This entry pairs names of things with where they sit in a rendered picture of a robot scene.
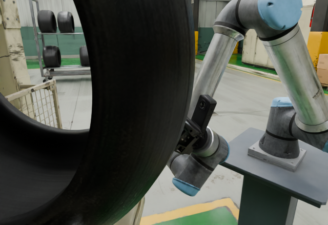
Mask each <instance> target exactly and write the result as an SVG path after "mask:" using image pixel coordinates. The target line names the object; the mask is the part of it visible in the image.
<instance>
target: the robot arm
mask: <svg viewBox="0 0 328 225"><path fill-rule="evenodd" d="M301 8H303V2H302V0H231V1H230V2H229V3H228V4H227V5H226V6H225V8H224V9H223V10H222V11H221V12H220V14H219V15H218V17H217V18H216V20H215V22H214V25H213V30H214V36H213V38H212V41H211V43H210V45H209V48H208V50H207V52H206V55H205V57H204V60H203V62H202V64H201V67H200V69H199V71H198V74H197V76H196V78H195V81H194V84H193V91H192V97H191V102H190V107H189V111H188V115H187V119H186V122H185V125H184V128H183V131H182V134H181V136H180V139H179V141H178V144H177V146H176V148H175V150H174V152H173V154H172V156H171V158H170V160H169V161H168V163H167V166H168V167H169V169H170V170H171V172H172V174H173V175H174V178H172V183H173V184H174V185H175V186H176V187H177V188H178V189H179V190H180V191H181V192H183V193H184V194H186V195H188V196H191V197H193V196H195V195H196V194H197V193H198V192H199V191H200V189H201V188H202V186H203V185H204V183H205V182H206V181H207V179H208V178H209V176H210V175H211V174H212V172H213V171H214V169H215V168H216V166H217V165H218V164H221V163H223V162H225V161H226V160H227V159H228V157H229V155H230V147H229V144H228V142H227V141H226V140H225V138H224V137H222V136H221V135H219V134H217V133H216V132H215V131H214V130H212V129H211V128H209V127H208V123H209V121H210V119H211V116H212V114H213V111H214V109H215V107H216V104H217V102H216V101H215V100H214V99H213V96H214V93H215V91H216V89H217V87H218V84H219V82H220V80H221V78H222V75H223V73H224V71H225V69H226V66H227V64H228V62H229V60H230V57H231V55H232V53H233V51H234V48H235V46H236V44H237V42H238V41H240V40H243V39H244V37H245V35H246V33H247V31H248V30H249V29H254V30H255V32H256V34H257V36H258V38H259V40H261V42H262V44H263V46H264V48H265V50H266V52H267V54H268V56H269V58H270V60H271V62H272V64H273V66H274V68H275V70H276V72H277V74H278V76H279V78H280V80H281V82H282V85H283V87H284V89H285V91H286V93H287V95H288V97H277V98H274V99H273V101H272V104H271V106H270V112H269V117H268V121H267V126H266V131H265V133H264V135H263V136H262V137H261V139H260V140H259V147H260V148H261V149H262V150H263V151H264V152H266V153H268V154H270V155H272V156H275V157H279V158H284V159H295V158H297V157H298V156H299V154H300V148H299V142H298V140H301V141H303V142H305V143H307V144H309V145H311V146H313V147H316V148H318V149H320V150H322V151H323V152H326V153H328V102H327V100H326V97H325V94H324V92H323V89H322V86H321V84H320V81H319V78H318V75H317V73H316V70H315V67H314V65H313V62H312V59H311V57H310V54H309V51H308V48H307V45H306V43H305V40H304V37H303V35H302V32H301V29H300V27H299V24H298V21H299V19H300V17H301V14H302V11H301Z"/></svg>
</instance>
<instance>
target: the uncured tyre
mask: <svg viewBox="0 0 328 225"><path fill-rule="evenodd" d="M73 2H74V5H75V7H76V10H77V13H78V16H79V19H80V22H81V26H82V30H83V34H84V38H85V42H86V47H87V52H88V57H89V63H90V71H91V81H92V112H91V122H90V128H88V129H80V130H69V129H61V128H56V127H52V126H48V125H45V124H43V123H40V122H38V121H36V120H34V119H32V118H30V117H29V116H27V115H25V114H24V113H22V112H21V111H19V110H18V109H17V108H15V107H14V106H13V105H12V104H11V103H10V102H9V101H8V100H7V99H6V98H5V97H4V96H3V94H2V93H0V225H113V224H115V223H116V222H117V221H119V220H120V219H121V218H122V217H124V216H125V215H126V214H127V213H128V212H129V211H130V210H131V209H132V208H133V207H134V206H135V205H136V204H137V203H138V202H139V201H140V200H141V199H142V198H143V196H144V195H145V194H146V193H147V192H148V190H149V189H150V188H151V187H152V185H153V184H154V182H155V181H156V180H157V178H158V177H159V175H160V174H161V173H162V171H163V170H164V168H165V166H166V165H167V163H168V161H169V160H170V158H171V156H172V154H173V152H174V150H175V148H176V146H177V144H178V141H179V139H180V136H181V134H182V131H183V128H184V125H185V122H186V119H187V115H188V111H189V107H190V102H191V97H192V91H193V84H194V75H195V30H194V20H193V13H192V6H191V0H73Z"/></svg>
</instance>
